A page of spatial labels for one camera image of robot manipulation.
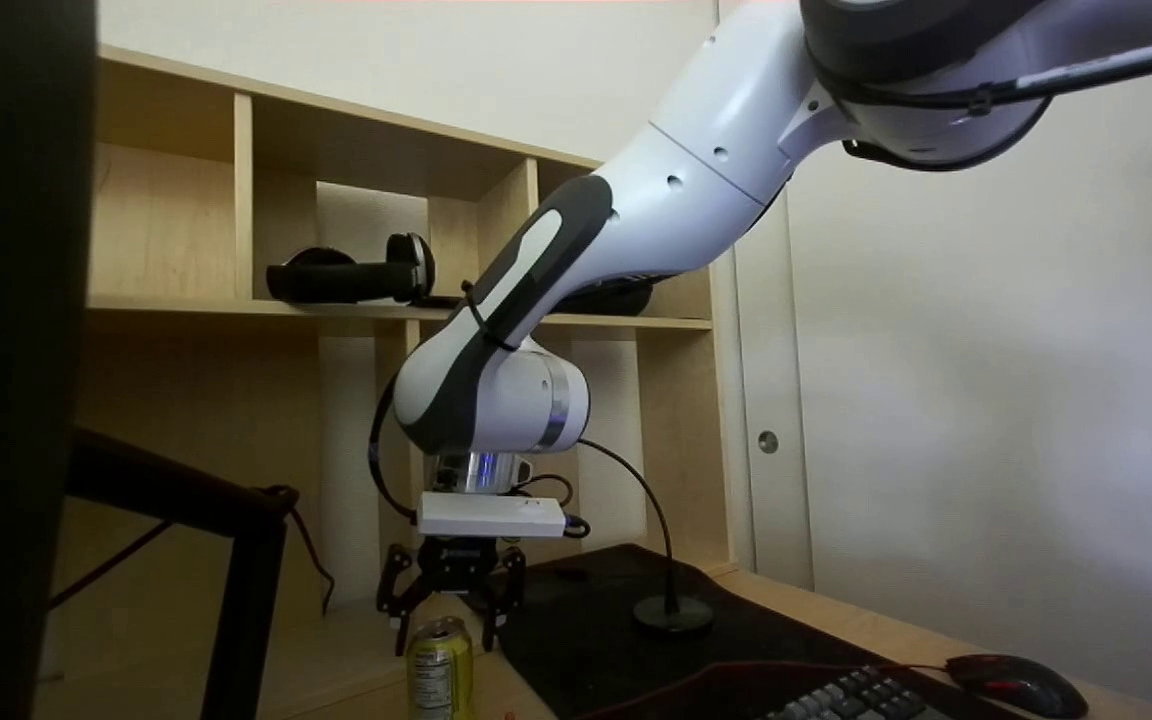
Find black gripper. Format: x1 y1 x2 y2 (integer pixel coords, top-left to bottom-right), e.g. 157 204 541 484
377 536 527 658

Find yellow green soda can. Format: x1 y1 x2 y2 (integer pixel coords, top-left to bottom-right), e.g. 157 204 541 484
409 618 476 720

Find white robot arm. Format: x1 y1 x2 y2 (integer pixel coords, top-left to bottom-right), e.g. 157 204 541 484
394 0 1152 458

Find black desk mat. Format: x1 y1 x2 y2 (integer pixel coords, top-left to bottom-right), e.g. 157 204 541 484
493 542 1007 720

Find black gooseneck microphone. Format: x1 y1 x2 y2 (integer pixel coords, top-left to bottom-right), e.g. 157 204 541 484
583 436 711 638

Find flat black device on shelf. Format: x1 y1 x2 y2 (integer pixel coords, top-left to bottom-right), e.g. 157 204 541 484
409 297 465 311

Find black headphones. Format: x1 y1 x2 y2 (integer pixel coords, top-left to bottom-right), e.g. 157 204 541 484
265 238 436 303

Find black headphone case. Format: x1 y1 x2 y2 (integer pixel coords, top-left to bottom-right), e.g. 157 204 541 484
587 280 652 316

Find wooden shelf unit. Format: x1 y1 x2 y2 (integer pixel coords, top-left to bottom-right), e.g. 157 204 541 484
30 44 737 720

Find dark keyboard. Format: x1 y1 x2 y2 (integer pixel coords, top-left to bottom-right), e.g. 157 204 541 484
761 670 949 720

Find white closet door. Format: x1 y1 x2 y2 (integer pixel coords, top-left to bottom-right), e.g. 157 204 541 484
730 196 820 591

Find black red computer mouse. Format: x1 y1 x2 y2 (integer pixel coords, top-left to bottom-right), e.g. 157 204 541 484
943 651 1090 720

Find black monitor edge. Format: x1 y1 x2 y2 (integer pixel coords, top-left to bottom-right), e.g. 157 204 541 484
0 0 96 720

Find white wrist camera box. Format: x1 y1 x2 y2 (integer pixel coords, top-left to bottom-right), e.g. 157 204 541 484
416 491 568 542

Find black hanging cable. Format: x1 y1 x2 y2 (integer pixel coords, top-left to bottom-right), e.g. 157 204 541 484
286 501 342 619

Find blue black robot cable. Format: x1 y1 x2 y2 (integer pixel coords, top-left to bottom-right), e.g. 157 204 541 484
365 376 423 524

